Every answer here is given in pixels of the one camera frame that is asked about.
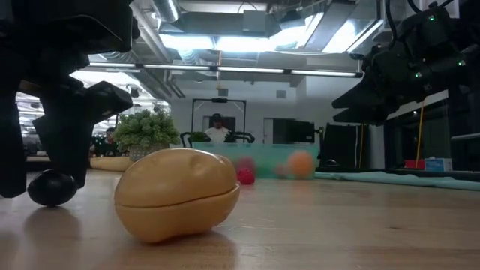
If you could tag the black toy cherry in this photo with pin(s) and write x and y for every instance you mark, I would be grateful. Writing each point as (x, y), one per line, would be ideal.
(50, 189)

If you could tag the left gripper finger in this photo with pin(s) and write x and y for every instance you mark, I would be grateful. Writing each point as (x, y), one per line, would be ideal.
(11, 150)
(65, 150)

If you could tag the red box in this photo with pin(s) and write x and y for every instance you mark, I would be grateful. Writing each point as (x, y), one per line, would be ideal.
(414, 164)

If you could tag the light blue cloth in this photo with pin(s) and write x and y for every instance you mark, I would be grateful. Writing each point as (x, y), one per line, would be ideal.
(393, 179)

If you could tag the tan toy potato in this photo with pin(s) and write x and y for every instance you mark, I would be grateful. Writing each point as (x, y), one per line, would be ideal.
(176, 195)

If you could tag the teal translucent tupperware container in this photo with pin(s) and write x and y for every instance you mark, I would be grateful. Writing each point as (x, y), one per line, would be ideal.
(270, 153)

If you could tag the person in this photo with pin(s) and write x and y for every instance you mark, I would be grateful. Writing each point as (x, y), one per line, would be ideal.
(107, 144)
(217, 131)

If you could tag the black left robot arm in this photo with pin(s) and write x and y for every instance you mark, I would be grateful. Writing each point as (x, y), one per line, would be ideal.
(56, 22)

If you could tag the yellow pole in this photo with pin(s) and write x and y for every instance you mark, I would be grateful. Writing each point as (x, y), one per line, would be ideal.
(420, 131)

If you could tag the red toy raspberry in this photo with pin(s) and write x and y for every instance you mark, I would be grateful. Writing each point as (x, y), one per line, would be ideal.
(246, 176)

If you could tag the black cabinet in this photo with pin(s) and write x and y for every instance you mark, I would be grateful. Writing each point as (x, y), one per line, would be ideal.
(343, 146)

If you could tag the long ceiling light fixture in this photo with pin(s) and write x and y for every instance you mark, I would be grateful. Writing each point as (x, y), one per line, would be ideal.
(247, 69)

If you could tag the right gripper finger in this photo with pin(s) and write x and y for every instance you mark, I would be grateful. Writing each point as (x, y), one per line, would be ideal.
(362, 115)
(362, 95)

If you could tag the pink toy peach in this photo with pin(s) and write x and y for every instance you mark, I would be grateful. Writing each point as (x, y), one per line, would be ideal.
(282, 170)

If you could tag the black background rig frame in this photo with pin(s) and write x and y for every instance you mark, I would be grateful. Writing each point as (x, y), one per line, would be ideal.
(218, 100)

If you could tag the smooth orange toy fruit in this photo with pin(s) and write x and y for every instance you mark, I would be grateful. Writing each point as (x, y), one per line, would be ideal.
(301, 164)

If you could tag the blue cardboard box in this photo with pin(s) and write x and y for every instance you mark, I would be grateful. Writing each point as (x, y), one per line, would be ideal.
(438, 165)

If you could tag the green potted plant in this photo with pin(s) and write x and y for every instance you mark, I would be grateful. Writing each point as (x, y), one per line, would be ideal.
(146, 129)

